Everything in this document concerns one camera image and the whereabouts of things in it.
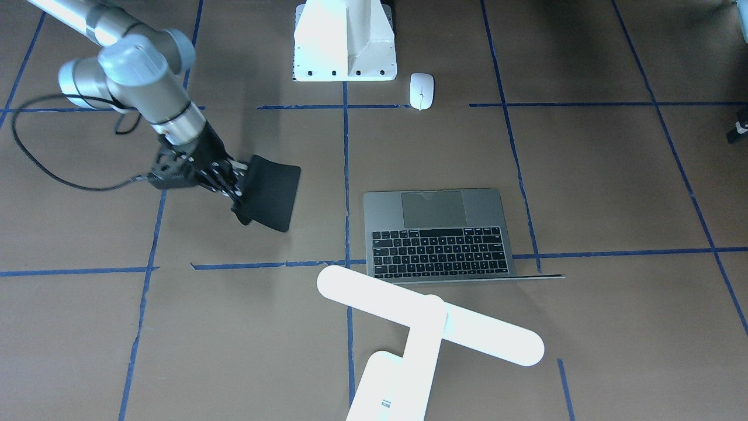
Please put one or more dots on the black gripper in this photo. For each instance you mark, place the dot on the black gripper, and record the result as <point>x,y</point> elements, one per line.
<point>208,150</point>

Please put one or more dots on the black mouse pad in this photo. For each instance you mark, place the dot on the black mouse pad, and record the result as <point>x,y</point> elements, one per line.
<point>268,194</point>

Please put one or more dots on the grey laptop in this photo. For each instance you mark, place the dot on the grey laptop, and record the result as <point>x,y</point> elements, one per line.
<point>437,236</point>

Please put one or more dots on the white computer mouse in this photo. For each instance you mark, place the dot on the white computer mouse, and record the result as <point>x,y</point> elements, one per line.
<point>421,91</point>

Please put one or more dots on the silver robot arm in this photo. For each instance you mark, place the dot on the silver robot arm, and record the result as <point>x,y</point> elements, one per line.
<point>137,69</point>

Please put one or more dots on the white mounting column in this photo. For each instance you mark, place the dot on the white mounting column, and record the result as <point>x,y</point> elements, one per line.
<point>344,41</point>

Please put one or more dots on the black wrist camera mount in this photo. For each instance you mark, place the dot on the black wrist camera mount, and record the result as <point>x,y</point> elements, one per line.
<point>171,170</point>

